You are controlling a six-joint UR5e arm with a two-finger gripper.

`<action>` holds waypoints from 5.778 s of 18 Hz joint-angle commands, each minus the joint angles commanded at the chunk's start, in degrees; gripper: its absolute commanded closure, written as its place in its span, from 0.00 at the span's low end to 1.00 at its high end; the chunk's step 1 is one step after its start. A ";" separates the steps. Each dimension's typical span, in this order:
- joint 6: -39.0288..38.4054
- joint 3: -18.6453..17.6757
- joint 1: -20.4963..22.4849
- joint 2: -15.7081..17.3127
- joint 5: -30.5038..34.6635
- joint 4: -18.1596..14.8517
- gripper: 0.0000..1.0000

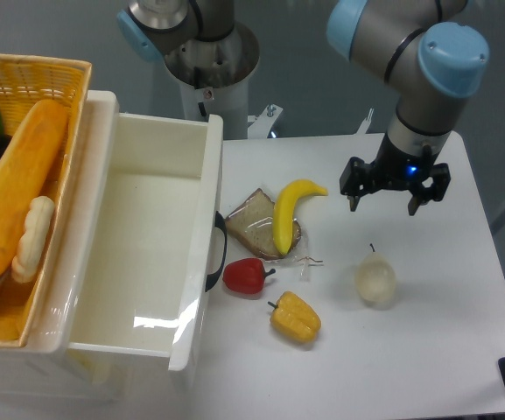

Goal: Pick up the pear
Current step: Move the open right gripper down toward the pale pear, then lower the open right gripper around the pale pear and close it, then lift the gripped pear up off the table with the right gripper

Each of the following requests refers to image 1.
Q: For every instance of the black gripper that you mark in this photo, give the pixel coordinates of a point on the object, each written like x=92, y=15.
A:
x=396, y=170

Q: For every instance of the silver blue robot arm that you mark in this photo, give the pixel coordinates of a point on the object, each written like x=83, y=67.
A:
x=434, y=64

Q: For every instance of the pale white pear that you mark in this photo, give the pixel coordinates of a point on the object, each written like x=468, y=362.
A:
x=375, y=279

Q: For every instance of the yellow banana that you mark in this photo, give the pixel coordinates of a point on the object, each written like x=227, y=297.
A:
x=283, y=213

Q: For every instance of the wrapped bread slice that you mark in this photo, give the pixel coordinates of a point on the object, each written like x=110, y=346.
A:
x=250, y=224

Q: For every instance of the yellow bell pepper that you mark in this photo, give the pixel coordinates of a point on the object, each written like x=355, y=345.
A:
x=294, y=318

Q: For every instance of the red bell pepper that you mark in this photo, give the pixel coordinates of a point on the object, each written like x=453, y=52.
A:
x=246, y=276

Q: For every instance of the white open drawer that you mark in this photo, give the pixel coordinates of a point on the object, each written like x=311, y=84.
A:
x=148, y=269

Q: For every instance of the cream twisted bread roll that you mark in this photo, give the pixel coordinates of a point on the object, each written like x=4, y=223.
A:
x=31, y=244

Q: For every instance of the yellow wicker basket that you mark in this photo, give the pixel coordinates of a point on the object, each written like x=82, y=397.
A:
x=24, y=80

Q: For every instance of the orange baguette loaf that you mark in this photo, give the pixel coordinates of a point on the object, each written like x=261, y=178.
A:
x=24, y=167

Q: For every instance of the black drawer handle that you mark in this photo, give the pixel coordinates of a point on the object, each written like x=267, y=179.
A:
x=219, y=246

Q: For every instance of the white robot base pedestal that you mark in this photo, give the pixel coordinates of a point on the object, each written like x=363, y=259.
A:
x=232, y=105

